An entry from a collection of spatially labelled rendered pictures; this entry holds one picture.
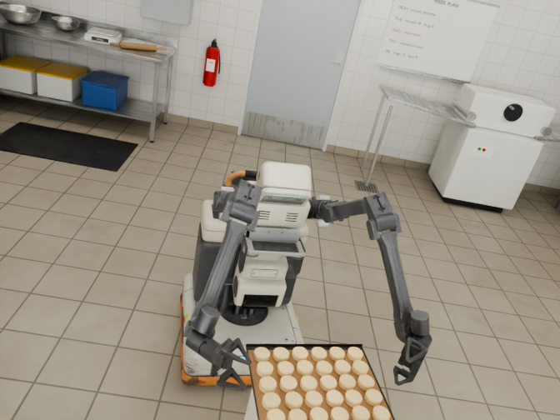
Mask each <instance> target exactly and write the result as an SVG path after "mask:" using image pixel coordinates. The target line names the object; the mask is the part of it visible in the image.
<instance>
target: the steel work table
mask: <svg viewBox="0 0 560 420"><path fill-rule="evenodd" d="M41 11H42V12H41V17H40V18H39V19H38V20H37V22H35V23H33V24H29V25H18V24H15V23H12V22H9V21H8V20H6V19H5V18H4V17H3V16H2V14H1V13H0V32H1V33H2V50H3V59H6V58H9V56H8V35H7V33H9V34H13V35H18V36H22V37H26V38H34V39H38V40H43V41H47V42H51V43H59V44H63V45H68V46H72V47H75V48H83V49H87V50H92V51H96V52H100V53H108V54H112V55H117V56H121V57H125V58H133V59H137V60H142V61H145V62H150V63H155V68H154V80H153V93H152V102H146V101H142V100H137V99H133V98H129V97H128V98H127V100H126V101H125V102H124V103H123V104H122V105H121V106H120V107H119V108H118V109H117V110H112V109H106V108H102V107H94V106H88V105H84V104H82V96H80V97H78V98H77V99H75V100H74V101H72V102H68V101H63V100H59V99H54V98H50V97H42V96H38V92H35V93H34V94H28V93H24V92H16V91H12V90H7V89H3V88H0V93H1V94H6V95H10V96H15V97H20V98H27V99H32V100H37V101H41V102H45V103H53V104H57V105H63V106H67V107H71V108H79V109H84V110H88V111H93V112H97V113H106V114H110V115H114V116H119V117H123V118H131V119H136V120H140V121H144V122H150V123H151V128H150V143H154V135H155V123H156V118H157V116H158V115H159V114H160V112H161V111H162V110H163V109H164V118H163V124H168V107H169V97H170V87H171V77H172V67H173V54H174V53H175V52H176V51H177V47H178V39H177V38H175V37H168V36H163V35H160V34H156V33H151V32H144V31H140V30H136V29H131V28H127V27H119V26H116V25H112V24H107V23H103V22H95V21H92V20H87V19H83V18H79V17H71V16H68V15H63V14H59V13H55V12H47V11H43V10H41ZM52 17H65V18H74V19H77V20H79V21H80V23H79V26H78V27H77V29H76V30H73V31H70V32H68V31H63V30H61V29H59V28H57V27H56V26H55V25H54V23H53V20H52ZM93 27H95V28H103V29H107V30H113V31H117V32H120V33H121V34H122V41H125V40H128V39H133V38H135V39H138V40H142V41H145V42H149V43H155V44H158V45H162V47H161V48H166V49H167V50H166V51H164V50H157V51H156V52H152V51H143V50H134V49H125V48H120V46H111V45H107V44H101V43H96V42H88V41H85V40H84V34H85V33H87V32H88V30H89V29H91V28H93ZM167 59H168V67H167V86H166V97H165V105H163V104H158V103H157V100H158V79H159V67H160V64H162V63H164V62H165V61H166V60H167Z"/></svg>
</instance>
